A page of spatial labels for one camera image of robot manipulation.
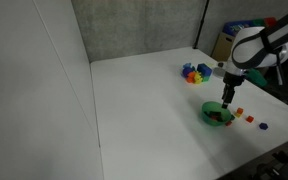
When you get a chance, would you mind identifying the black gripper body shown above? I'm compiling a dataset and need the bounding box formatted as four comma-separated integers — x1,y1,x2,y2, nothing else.
223,68,246,88

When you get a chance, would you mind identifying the green plastic bowl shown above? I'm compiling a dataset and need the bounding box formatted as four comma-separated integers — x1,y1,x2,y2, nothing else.
201,100,234,128

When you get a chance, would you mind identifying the large blue toy cube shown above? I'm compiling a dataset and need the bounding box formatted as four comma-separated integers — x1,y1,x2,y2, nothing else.
197,63,213,77

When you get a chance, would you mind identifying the brown cardboard box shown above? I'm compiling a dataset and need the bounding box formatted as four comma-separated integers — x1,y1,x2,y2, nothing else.
211,31,236,63

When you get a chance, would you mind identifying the yellow toy piece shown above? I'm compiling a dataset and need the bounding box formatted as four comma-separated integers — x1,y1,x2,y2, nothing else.
193,73,203,84

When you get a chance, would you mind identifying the orange toy piece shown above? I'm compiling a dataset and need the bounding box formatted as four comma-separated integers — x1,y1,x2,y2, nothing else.
186,71,197,84

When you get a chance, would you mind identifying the purple toy ball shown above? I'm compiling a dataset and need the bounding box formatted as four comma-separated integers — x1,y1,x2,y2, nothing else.
182,67,195,78

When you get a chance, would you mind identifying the colorful toy box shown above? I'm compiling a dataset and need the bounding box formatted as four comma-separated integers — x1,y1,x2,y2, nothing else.
222,17,278,37

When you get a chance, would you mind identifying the wrist camera with green mount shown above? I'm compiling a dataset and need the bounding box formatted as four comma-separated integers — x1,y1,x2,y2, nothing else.
245,68,269,89

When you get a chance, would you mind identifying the black camera stand pole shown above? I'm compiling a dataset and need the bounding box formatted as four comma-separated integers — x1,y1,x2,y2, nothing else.
193,0,208,50

